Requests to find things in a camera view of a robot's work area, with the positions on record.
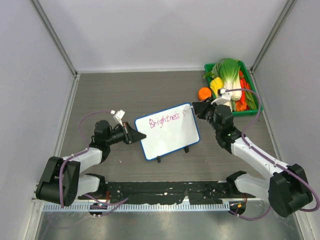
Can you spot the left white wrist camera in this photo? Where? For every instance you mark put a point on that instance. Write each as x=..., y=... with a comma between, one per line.
x=118, y=115

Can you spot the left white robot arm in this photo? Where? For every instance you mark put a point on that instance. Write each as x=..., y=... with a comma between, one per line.
x=61, y=182

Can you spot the blue framed whiteboard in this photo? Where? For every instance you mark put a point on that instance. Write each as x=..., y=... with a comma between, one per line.
x=167, y=130

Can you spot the toy bok choy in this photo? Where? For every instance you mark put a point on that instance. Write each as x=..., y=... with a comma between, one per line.
x=229, y=73

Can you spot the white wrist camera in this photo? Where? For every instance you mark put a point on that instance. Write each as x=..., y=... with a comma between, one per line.
x=223, y=97
x=118, y=115

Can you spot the wire whiteboard stand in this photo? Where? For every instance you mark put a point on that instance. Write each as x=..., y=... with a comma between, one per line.
x=172, y=155

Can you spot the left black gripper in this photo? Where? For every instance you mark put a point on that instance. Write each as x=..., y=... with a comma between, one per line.
x=133, y=135

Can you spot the red toy peppers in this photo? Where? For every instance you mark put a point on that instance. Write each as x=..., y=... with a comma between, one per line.
x=241, y=104

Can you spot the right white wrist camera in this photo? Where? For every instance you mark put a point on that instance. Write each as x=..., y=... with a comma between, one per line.
x=223, y=97

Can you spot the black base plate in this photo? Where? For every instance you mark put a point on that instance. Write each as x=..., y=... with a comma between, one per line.
x=172, y=192

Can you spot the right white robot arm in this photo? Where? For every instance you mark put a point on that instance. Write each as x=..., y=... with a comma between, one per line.
x=285, y=187

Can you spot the white slotted cable duct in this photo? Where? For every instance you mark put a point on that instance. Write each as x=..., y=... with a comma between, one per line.
x=185, y=206

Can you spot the green toy pea pods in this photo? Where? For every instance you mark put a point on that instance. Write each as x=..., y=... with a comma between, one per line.
x=250, y=100

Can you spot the green plastic basket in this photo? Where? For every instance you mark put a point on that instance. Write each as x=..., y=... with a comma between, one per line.
x=208, y=68

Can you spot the orange toy fruit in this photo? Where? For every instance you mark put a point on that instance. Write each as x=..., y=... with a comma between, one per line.
x=204, y=93

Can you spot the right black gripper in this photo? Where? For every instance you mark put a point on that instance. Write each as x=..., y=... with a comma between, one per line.
x=201, y=107

